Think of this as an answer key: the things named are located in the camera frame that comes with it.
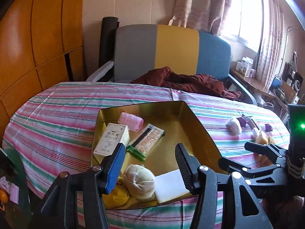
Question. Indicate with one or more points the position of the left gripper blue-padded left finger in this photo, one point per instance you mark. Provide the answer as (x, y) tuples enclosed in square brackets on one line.
[(113, 166)]

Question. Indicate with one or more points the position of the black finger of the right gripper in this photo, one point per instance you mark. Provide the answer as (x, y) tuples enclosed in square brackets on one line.
[(275, 153)]

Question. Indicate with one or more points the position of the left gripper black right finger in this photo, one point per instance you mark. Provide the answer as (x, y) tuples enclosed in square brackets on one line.
[(188, 167)]

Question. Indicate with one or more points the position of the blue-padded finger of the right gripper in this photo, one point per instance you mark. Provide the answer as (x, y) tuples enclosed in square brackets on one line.
[(275, 171)]

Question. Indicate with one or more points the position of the yellow wedge sponge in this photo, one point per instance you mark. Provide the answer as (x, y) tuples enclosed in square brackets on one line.
[(262, 138)]

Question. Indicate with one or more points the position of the white melamine sponge block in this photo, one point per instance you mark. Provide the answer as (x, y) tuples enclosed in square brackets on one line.
[(169, 186)]

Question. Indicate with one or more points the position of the white medicine carton box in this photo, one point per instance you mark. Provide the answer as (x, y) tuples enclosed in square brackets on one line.
[(113, 135)]

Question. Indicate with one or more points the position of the cream sock ball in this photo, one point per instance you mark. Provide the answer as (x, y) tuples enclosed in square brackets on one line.
[(139, 181)]

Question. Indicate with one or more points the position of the yellow knitted hat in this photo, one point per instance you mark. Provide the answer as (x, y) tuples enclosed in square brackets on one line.
[(119, 198)]

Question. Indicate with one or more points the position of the green cracker pack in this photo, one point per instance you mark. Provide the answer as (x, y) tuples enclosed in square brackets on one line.
[(252, 123), (140, 146)]

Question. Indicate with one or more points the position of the purple origami paper piece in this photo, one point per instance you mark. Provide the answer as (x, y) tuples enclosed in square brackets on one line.
[(243, 120)]

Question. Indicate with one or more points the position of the pink hair roller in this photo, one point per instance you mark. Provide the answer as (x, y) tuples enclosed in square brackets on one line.
[(133, 122)]

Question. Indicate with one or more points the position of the white fluffy puff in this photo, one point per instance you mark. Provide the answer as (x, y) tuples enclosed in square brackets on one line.
[(234, 126)]

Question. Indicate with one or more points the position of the gold rectangular tin box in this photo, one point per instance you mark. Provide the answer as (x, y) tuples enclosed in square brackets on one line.
[(180, 125)]

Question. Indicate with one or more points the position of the wooden side desk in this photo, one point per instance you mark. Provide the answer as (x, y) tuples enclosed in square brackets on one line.
[(256, 86)]

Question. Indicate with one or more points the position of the blue bag on desk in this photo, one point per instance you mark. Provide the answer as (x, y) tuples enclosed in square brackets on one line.
[(276, 82)]

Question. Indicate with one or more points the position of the striped pink green bedsheet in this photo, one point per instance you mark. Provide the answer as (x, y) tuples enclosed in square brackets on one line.
[(53, 131)]

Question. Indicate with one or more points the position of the black speaker and electronics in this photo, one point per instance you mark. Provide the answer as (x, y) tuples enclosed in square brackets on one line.
[(291, 75)]

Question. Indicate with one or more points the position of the white product boxes on desk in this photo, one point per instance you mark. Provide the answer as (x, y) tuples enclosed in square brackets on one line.
[(244, 66)]

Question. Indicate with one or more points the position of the maroon crumpled cloth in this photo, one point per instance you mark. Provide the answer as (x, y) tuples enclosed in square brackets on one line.
[(199, 83)]

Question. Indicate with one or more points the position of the oranges on side table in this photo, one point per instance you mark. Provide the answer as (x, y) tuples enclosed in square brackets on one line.
[(4, 198)]

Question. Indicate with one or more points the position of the grey yellow blue armchair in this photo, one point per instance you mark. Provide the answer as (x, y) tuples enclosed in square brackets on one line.
[(139, 48)]

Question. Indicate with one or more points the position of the pink patterned curtain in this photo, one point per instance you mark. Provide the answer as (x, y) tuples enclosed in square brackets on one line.
[(201, 15)]

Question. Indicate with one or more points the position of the orange wooden wall panel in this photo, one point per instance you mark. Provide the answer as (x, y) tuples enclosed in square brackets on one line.
[(41, 45)]

